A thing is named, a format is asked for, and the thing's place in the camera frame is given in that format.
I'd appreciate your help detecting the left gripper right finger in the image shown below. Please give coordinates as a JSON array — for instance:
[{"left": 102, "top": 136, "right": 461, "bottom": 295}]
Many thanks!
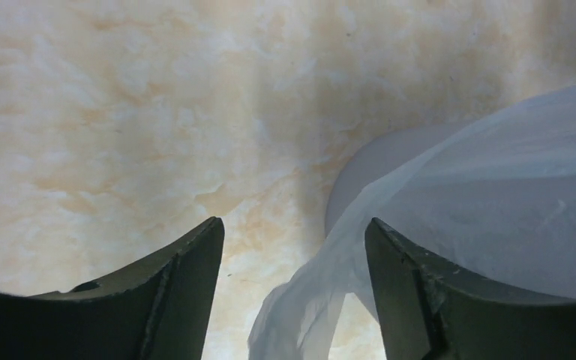
[{"left": 364, "top": 218, "right": 576, "bottom": 360}]

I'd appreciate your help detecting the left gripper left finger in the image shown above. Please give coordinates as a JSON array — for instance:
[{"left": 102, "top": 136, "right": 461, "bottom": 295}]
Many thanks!
[{"left": 29, "top": 215, "right": 227, "bottom": 360}]

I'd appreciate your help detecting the light blue trash bag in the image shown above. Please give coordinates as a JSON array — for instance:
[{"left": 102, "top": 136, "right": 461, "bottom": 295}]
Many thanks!
[{"left": 248, "top": 85, "right": 576, "bottom": 359}]

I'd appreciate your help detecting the grey plastic trash bin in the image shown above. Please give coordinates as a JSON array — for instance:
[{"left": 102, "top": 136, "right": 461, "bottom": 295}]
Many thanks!
[{"left": 325, "top": 122, "right": 468, "bottom": 235}]

